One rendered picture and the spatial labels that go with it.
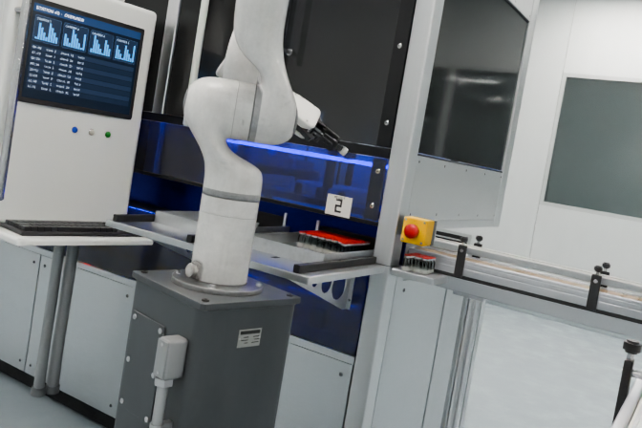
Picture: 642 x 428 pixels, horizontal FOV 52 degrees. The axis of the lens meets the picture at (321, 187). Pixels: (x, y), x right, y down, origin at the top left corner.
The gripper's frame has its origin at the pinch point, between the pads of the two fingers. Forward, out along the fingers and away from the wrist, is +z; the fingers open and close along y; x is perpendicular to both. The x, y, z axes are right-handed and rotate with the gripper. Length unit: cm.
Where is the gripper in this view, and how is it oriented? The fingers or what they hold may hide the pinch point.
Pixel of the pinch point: (328, 139)
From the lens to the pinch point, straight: 163.5
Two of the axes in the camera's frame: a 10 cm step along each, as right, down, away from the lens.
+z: 7.8, 5.9, 2.0
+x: -5.9, 6.2, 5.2
